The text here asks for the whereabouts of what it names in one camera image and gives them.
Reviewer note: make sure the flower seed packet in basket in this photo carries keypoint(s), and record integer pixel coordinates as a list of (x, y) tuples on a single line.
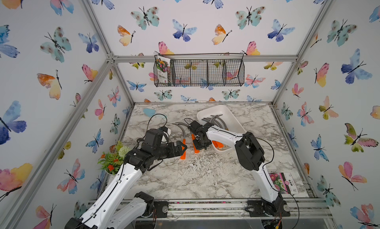
[(163, 69)]

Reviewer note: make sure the black wire wall basket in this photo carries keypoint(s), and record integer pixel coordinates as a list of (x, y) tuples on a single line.
[(203, 70)]

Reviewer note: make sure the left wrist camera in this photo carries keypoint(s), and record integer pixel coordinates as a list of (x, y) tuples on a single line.
[(155, 137)]

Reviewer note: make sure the light blue plastic trowel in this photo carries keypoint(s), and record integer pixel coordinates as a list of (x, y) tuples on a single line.
[(152, 113)]

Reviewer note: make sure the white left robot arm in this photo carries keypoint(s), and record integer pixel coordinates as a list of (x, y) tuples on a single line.
[(104, 213)]

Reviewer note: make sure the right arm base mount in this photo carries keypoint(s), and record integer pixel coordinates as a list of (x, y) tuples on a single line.
[(260, 208)]

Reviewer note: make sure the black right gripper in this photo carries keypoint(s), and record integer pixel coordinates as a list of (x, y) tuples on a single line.
[(198, 147)]

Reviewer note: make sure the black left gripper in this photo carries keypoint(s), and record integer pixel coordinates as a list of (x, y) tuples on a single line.
[(170, 146)]

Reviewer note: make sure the orange handle sickle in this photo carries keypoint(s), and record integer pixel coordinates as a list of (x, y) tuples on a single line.
[(218, 145), (183, 157), (184, 126)]

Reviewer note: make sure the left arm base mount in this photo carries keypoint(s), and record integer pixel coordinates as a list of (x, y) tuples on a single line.
[(155, 209)]

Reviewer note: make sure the flower seed packet on table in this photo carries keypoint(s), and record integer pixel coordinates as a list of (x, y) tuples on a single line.
[(284, 183)]

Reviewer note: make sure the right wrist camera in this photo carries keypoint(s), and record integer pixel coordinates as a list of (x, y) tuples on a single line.
[(194, 125)]

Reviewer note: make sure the labelled wooden sickle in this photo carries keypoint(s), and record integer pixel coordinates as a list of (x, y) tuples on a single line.
[(216, 120)]

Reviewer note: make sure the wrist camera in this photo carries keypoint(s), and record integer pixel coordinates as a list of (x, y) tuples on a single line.
[(155, 137), (194, 125)]

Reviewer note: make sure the white plastic storage tray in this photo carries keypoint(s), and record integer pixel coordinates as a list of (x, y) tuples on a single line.
[(219, 128)]

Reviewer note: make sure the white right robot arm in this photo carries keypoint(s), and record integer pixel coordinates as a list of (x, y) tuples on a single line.
[(256, 164)]

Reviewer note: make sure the potted artificial flowers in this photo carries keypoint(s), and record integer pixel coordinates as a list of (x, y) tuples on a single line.
[(112, 161)]

